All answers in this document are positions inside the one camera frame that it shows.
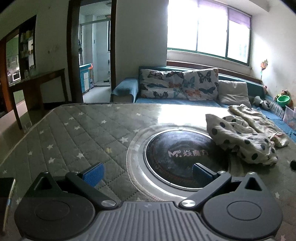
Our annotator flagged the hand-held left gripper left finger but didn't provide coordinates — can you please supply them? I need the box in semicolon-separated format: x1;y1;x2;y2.
23;162;117;210

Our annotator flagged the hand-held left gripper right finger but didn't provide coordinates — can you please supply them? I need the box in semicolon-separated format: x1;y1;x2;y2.
179;163;272;210

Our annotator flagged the polka dot white garment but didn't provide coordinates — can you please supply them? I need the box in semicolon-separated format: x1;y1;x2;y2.
205;113;278;165

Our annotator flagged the round black induction cooktop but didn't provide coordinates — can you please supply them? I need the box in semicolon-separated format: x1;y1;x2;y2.
127;125;234;198

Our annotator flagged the grey star-quilted table cover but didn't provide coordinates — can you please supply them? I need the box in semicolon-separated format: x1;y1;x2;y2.
0;103;296;241

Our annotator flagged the cream striped garment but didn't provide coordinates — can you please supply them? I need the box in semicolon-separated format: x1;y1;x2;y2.
228;104;290;147

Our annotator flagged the plain grey pillow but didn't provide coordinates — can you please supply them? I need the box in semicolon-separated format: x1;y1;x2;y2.
218;81;252;108

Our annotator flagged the square butterfly print pillow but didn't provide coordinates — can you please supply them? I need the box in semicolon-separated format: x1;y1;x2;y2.
181;69;219;101

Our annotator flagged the blue sofa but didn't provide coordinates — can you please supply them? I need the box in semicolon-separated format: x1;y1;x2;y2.
110;66;296;142

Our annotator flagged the blue armrest cover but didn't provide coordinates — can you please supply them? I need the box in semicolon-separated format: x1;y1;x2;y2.
110;77;139;103

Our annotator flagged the dark smartphone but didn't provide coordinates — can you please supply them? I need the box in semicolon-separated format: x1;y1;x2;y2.
0;178;17;230

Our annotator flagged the grey plush toy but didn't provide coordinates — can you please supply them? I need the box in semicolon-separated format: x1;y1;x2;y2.
253;95;272;110

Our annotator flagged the blue and white cabinet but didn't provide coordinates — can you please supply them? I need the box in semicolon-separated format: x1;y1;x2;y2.
79;63;94;93

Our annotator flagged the wide butterfly print pillow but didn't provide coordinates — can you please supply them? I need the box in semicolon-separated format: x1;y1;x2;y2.
139;69;186;100

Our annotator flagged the clear plastic storage box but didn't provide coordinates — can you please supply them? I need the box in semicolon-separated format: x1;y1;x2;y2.
282;106;296;131

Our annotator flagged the green plastic bowl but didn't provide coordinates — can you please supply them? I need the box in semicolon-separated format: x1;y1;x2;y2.
277;95;292;108

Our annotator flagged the dark wooden console table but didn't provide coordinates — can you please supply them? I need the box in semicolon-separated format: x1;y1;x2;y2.
9;68;72;130

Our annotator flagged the brown teddy bear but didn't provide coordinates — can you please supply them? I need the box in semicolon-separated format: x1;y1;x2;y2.
281;89;295;110

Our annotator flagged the colourful pinwheel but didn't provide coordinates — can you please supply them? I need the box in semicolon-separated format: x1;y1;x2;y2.
260;59;269;82

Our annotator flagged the green-framed window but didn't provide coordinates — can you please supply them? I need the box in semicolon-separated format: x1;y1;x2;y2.
167;0;252;67

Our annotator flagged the purple window blind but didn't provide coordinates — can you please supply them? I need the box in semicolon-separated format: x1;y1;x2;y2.
198;0;252;29

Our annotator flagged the dark wooden door frame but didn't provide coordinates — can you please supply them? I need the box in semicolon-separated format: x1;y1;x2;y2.
67;0;117;104

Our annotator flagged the dark wooden wall shelf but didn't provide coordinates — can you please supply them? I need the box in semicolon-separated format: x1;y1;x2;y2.
18;15;38;73

